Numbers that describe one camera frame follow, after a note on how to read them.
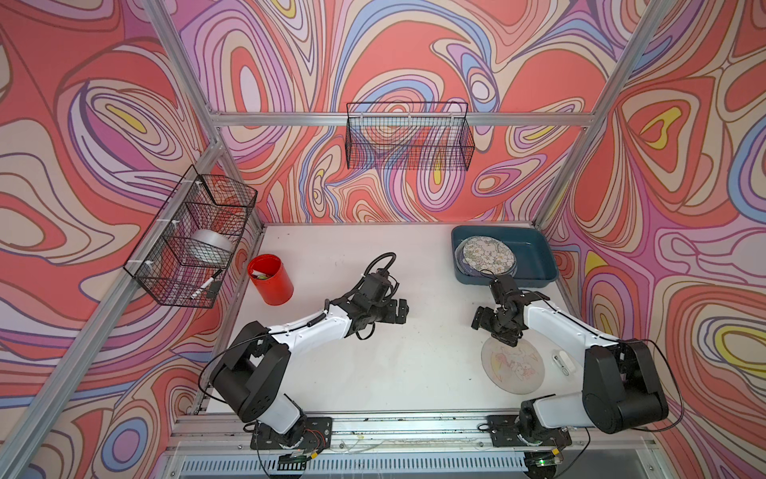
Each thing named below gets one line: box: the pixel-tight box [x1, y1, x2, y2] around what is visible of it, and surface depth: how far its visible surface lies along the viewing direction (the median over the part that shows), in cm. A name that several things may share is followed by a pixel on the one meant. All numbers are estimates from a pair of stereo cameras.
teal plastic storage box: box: [450, 225, 559, 288], surface depth 108 cm
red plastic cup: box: [247, 253, 295, 306], surface depth 93 cm
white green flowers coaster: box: [454, 235, 518, 277], surface depth 107 cm
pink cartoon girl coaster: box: [480, 336, 546, 396], surface depth 86 cm
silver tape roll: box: [182, 229, 235, 268], surface depth 74 cm
